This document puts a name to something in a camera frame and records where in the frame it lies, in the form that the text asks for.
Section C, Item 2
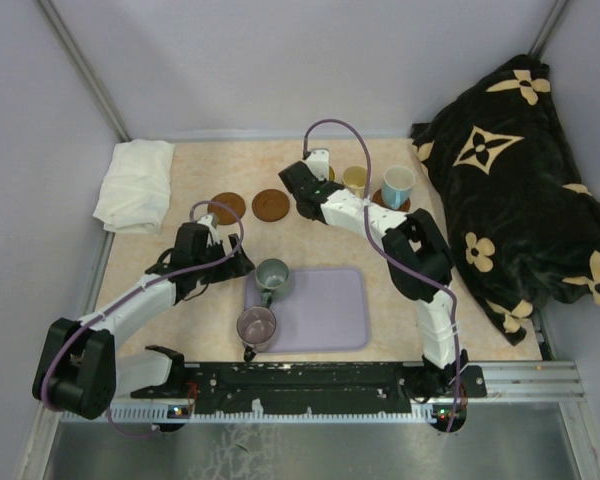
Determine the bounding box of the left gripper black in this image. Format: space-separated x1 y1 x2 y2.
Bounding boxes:
194 233 254 284

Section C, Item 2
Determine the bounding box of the cream mug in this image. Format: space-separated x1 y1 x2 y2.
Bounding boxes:
342 166 368 198

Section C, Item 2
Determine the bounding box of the dark brown wooden coaster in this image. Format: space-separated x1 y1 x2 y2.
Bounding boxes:
372 189 411 212

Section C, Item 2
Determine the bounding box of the grey green mug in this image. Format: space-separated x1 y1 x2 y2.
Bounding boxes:
254 258 294 308

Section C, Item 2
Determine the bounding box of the white light-blue mug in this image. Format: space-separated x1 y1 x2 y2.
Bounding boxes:
381 165 416 210

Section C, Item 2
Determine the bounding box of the purple mug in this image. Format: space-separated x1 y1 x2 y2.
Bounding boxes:
236 306 277 362

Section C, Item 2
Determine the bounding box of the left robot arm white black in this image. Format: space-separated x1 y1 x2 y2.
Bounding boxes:
32 220 255 420

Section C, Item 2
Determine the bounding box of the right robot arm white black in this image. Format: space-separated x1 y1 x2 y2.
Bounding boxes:
279 161 467 396

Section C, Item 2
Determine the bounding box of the white folded cloth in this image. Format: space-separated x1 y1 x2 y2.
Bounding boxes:
93 139 175 235

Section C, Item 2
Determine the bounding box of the lavender plastic tray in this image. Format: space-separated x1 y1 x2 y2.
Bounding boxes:
265 267 370 354

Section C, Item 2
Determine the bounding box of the black floral blanket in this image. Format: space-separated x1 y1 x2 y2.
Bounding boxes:
409 55 600 345

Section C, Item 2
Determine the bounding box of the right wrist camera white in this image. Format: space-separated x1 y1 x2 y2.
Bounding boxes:
305 148 330 180

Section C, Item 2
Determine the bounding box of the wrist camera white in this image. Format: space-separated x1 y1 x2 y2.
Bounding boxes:
196 213 221 246
305 148 330 180

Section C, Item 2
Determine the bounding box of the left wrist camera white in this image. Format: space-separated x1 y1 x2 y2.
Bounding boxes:
196 213 221 246

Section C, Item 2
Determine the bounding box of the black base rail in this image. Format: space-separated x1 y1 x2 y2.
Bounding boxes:
131 360 486 415

